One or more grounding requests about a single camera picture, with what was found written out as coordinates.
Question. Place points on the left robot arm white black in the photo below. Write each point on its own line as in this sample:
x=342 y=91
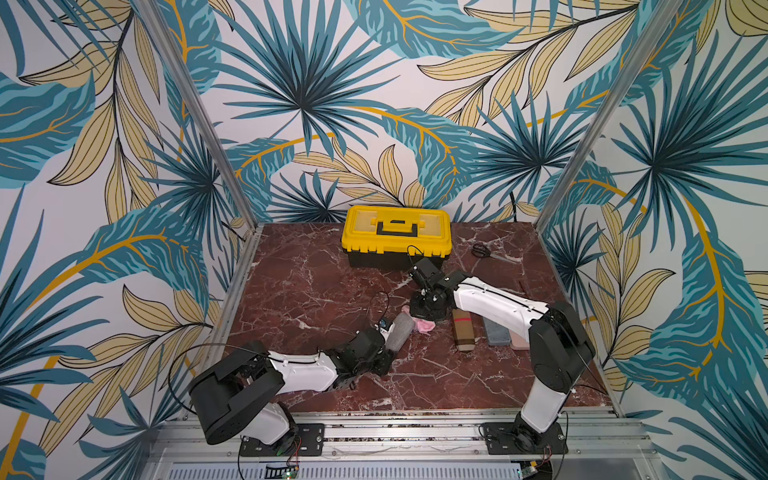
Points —
x=236 y=396

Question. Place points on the brown case with red band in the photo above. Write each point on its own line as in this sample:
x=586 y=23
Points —
x=463 y=330

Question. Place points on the grey oval eyeglass case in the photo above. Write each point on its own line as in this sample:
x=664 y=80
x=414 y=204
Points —
x=400 y=331

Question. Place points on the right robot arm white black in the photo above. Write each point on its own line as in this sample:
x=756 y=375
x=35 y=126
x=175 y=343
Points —
x=559 y=347

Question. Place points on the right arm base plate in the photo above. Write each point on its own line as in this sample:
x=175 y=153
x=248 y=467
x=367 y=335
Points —
x=513 y=438

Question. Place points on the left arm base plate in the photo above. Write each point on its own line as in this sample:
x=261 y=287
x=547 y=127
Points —
x=304 y=440

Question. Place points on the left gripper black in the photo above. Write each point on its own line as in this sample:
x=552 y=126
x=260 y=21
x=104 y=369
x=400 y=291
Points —
x=386 y=360

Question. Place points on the pink cloth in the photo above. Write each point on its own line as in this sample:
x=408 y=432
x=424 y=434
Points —
x=421 y=326

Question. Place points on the left metal frame post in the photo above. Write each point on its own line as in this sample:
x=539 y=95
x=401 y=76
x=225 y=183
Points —
x=159 y=32

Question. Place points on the right metal frame post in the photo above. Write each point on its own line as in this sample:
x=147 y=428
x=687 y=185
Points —
x=639 y=55

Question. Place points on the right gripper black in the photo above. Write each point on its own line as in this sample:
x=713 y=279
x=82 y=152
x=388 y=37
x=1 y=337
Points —
x=429 y=303

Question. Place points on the aluminium front rail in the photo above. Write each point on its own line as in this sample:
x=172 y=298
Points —
x=440 y=444

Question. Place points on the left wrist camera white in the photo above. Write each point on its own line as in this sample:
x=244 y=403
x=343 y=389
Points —
x=384 y=328

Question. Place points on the metal frame post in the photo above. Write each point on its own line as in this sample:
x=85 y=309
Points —
x=639 y=55
x=159 y=32

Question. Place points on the yellow black toolbox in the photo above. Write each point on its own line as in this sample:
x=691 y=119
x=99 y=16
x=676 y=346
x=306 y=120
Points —
x=394 y=238

